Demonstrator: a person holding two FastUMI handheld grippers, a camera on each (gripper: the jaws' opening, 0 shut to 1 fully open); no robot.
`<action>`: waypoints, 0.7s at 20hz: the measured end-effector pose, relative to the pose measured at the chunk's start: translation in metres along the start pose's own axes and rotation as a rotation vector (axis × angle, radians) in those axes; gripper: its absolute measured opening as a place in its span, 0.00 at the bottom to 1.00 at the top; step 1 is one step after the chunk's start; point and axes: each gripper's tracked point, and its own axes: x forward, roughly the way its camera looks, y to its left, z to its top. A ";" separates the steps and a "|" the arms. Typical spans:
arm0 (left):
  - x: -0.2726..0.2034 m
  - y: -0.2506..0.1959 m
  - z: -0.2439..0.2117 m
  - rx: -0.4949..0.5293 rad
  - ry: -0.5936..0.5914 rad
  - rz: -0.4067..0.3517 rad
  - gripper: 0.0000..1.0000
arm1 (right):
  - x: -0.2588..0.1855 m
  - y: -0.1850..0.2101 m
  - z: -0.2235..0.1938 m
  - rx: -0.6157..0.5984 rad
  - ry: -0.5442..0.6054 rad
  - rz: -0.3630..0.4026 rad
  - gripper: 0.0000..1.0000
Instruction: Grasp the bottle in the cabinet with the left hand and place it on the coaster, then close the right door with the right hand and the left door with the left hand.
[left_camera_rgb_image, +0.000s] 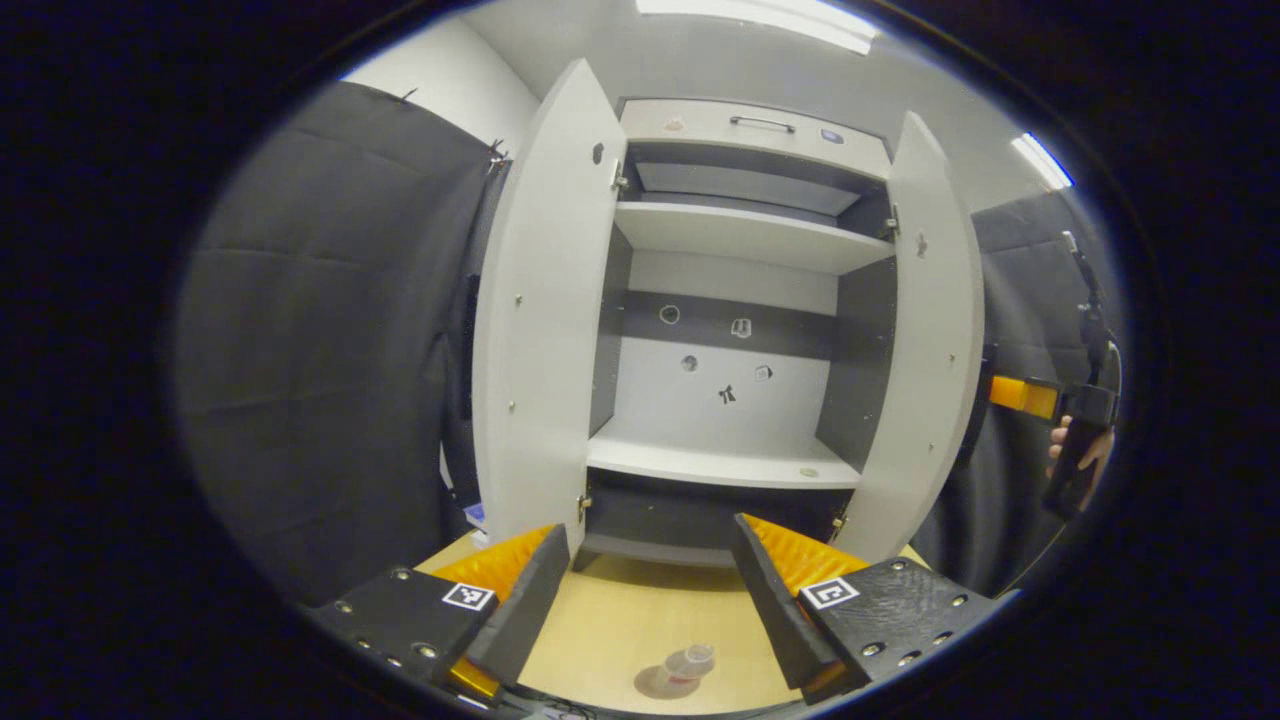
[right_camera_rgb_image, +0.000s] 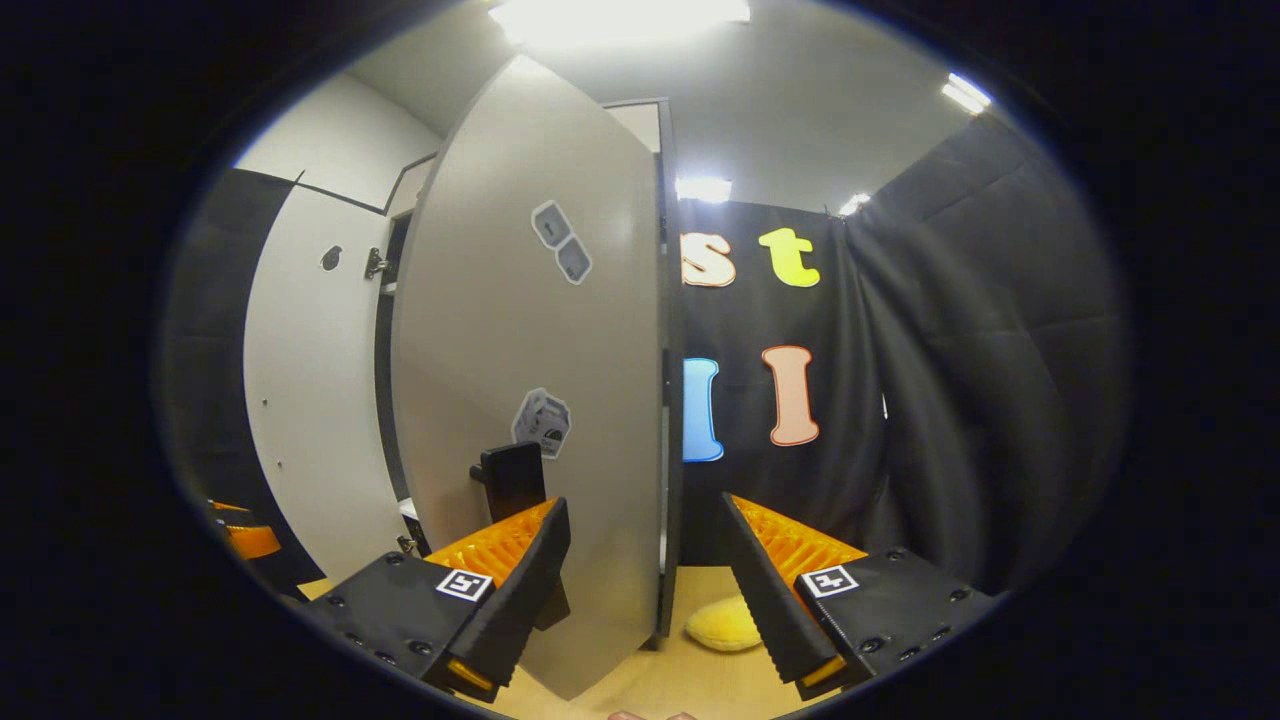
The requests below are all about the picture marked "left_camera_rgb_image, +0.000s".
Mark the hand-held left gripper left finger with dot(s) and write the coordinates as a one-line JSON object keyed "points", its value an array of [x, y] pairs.
{"points": [[525, 610]]}

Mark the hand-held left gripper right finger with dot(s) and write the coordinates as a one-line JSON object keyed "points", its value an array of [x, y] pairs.
{"points": [[775, 610]]}

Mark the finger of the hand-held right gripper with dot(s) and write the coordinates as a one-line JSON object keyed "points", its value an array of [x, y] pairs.
{"points": [[1022, 395]]}

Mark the clear plastic bottle pink label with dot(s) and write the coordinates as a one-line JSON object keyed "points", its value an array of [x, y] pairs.
{"points": [[692, 662]]}

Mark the grey cabinet door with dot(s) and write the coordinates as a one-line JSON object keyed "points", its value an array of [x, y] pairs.
{"points": [[930, 350], [545, 330]]}

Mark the grey and black cabinet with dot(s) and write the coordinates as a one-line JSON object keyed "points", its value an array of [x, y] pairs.
{"points": [[720, 400]]}

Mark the metal door hinge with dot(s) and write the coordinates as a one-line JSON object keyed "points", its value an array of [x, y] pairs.
{"points": [[889, 222], [620, 180]]}

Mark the grey cabinet shelf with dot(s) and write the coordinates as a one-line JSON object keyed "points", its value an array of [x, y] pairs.
{"points": [[740, 235]]}

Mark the grey cabinet drawer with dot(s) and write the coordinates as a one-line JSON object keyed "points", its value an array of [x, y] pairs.
{"points": [[700, 125]]}

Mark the small ceiling light panel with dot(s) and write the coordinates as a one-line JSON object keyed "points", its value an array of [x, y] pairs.
{"points": [[1042, 160]]}

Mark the black backdrop cloth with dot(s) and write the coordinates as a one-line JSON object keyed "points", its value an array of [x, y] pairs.
{"points": [[320, 350]]}

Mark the large ceiling light panel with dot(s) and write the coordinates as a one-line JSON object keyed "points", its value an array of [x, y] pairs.
{"points": [[760, 22]]}

